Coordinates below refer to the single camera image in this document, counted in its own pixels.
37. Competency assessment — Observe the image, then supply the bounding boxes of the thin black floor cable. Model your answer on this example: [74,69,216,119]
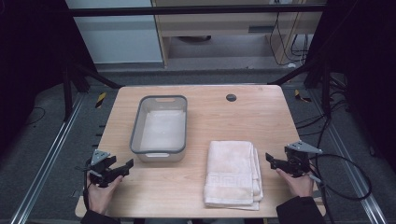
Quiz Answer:
[23,106,47,127]

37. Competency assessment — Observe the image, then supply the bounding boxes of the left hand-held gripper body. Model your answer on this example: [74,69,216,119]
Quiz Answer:
[76,148,119,189]

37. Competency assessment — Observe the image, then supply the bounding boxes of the aluminium floor rail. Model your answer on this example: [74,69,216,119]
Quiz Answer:
[8,92,87,224]
[307,88,389,224]

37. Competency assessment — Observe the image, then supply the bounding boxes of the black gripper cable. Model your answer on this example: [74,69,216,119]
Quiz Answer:
[82,158,92,213]
[306,153,374,224]

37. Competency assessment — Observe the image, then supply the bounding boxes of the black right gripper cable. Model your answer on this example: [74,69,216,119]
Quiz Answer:
[306,153,374,224]

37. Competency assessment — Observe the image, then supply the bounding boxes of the black cables under desk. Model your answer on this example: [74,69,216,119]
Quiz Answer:
[268,11,310,68]

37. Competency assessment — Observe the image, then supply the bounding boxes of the clear plastic basin grey rim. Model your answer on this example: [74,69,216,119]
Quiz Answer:
[129,94,189,163]

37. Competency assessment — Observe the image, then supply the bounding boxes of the person's right hand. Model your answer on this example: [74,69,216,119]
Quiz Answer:
[275,167,316,199]

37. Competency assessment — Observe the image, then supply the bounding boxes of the folded pale pink towel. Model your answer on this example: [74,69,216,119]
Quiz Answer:
[203,140,264,211]

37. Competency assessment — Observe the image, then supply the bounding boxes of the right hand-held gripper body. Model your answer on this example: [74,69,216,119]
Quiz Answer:
[283,140,324,179]

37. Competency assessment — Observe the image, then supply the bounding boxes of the black metal stand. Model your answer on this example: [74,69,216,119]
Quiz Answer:
[60,60,124,123]
[268,57,333,118]

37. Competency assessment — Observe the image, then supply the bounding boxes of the black floor cables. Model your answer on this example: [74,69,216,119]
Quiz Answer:
[293,73,353,147]

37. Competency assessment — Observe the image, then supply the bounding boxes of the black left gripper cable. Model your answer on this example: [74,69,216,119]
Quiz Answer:
[82,158,92,213]

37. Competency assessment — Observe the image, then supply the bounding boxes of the person's left hand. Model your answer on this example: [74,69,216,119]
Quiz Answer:
[87,174,124,216]

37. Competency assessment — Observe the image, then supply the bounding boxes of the wooden desk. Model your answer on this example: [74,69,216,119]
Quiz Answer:
[150,0,328,67]

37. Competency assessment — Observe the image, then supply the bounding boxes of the black horizontal frame bar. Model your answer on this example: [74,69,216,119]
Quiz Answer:
[65,3,327,18]

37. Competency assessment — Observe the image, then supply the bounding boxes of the white cabinet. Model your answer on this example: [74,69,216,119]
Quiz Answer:
[64,0,165,65]

